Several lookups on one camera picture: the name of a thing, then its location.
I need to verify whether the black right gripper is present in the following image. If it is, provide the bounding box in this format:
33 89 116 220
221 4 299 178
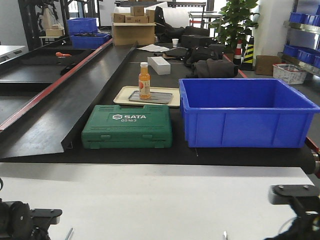
268 184 320 240

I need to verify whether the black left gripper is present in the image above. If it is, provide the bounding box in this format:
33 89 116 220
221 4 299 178
0 201 63 240

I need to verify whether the green black cross screwdriver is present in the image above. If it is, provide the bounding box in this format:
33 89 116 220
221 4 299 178
64 227 74 240

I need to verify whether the beige plastic tray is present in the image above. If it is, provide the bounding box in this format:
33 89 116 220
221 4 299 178
113 86 180 108

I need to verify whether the small metal tray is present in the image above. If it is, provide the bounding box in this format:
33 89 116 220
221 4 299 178
128 90 173 104

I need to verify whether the large blue plastic bin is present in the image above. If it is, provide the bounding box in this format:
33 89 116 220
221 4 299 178
179 78 320 148

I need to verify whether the white mesh basket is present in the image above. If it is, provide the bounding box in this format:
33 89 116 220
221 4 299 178
273 63 307 85

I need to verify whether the black metal chute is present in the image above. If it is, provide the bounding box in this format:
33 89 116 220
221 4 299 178
0 40 136 160

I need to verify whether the green SATA tool case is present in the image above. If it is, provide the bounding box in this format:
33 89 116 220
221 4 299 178
81 104 173 149

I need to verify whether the brown cardboard box floor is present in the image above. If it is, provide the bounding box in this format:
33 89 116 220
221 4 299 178
255 55 282 76

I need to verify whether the striped traffic cone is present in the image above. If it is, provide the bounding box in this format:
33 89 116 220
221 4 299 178
240 36 255 71

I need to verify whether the metal shelving rack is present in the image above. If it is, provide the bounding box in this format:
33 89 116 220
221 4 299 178
278 0 320 77

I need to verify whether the black bags pile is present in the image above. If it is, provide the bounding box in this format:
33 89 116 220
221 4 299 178
183 46 239 78

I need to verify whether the green potted plant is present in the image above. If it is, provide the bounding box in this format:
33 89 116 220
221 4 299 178
210 0 259 54

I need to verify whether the orange juice bottle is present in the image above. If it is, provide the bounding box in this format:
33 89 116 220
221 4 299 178
138 62 151 99

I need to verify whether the white foam block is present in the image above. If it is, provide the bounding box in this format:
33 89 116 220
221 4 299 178
147 56 171 75

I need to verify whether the blue crate far left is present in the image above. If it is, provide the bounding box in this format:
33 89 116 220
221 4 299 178
67 17 112 49

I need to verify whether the white paper cup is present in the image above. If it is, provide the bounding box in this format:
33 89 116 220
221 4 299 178
172 38 179 48

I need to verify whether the large open cardboard box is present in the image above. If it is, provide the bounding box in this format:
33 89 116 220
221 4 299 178
111 22 156 46

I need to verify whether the orange handled tool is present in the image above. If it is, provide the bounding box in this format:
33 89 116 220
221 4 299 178
55 52 72 58

